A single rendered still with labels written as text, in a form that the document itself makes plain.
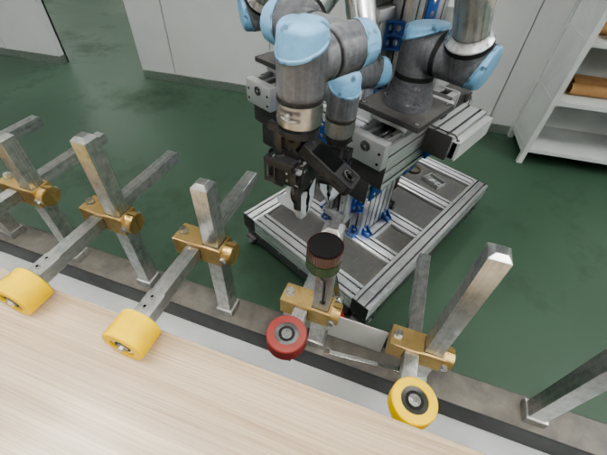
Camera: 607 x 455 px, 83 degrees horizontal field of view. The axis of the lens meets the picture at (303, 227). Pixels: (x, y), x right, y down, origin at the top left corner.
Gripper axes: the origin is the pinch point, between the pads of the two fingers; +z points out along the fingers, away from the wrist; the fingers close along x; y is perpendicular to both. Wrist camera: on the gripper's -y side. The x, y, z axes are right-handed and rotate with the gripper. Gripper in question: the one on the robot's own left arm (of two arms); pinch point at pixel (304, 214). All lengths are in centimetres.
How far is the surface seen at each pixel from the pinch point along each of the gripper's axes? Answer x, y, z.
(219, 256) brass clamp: 12.9, 13.0, 8.0
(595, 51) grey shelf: -288, -88, 31
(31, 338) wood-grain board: 43, 34, 13
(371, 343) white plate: 3.2, -21.8, 30.5
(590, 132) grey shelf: -296, -119, 90
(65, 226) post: 18, 64, 21
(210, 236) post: 12.5, 15.0, 3.0
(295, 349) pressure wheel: 20.9, -9.8, 12.9
